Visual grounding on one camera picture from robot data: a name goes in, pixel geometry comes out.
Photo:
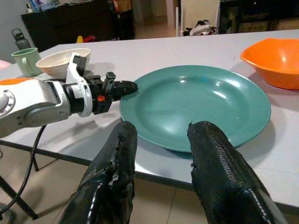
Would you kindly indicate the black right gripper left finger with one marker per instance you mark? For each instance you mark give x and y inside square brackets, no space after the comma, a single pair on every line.
[109,182]

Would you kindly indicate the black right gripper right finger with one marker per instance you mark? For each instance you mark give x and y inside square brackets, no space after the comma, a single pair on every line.
[224,182]

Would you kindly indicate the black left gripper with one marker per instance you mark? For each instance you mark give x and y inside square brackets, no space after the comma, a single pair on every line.
[100,105]

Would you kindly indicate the teal plate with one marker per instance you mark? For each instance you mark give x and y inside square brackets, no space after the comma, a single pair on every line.
[194,105]

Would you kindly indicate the red cloth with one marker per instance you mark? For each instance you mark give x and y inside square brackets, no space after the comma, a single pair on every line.
[90,38]

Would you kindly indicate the yellow cone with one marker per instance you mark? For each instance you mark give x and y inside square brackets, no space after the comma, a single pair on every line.
[80,39]

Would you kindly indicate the white ribbed ceramic bowl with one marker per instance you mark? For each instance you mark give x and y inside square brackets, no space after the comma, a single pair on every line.
[56,64]

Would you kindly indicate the black sideboard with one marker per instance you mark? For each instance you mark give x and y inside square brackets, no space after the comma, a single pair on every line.
[77,23]

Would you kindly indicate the pale green mug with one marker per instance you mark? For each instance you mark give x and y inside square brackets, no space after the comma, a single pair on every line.
[28,61]

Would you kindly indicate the black and white clothes pile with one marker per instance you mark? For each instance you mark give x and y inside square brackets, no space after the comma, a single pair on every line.
[201,27]

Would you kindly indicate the orange plate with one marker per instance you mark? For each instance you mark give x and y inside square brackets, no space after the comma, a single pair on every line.
[14,81]

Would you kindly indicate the grey water bottle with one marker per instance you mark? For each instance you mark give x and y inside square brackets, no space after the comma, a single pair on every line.
[21,42]

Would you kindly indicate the orange plastic bowl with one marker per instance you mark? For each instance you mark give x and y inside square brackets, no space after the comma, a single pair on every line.
[278,63]

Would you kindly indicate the black cabinet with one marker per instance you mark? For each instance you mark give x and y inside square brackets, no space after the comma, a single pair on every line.
[257,14]

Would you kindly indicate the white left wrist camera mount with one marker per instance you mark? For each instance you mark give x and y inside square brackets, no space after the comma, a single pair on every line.
[73,72]

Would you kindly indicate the black metal table frame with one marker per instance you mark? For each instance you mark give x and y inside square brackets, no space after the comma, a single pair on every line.
[21,201]

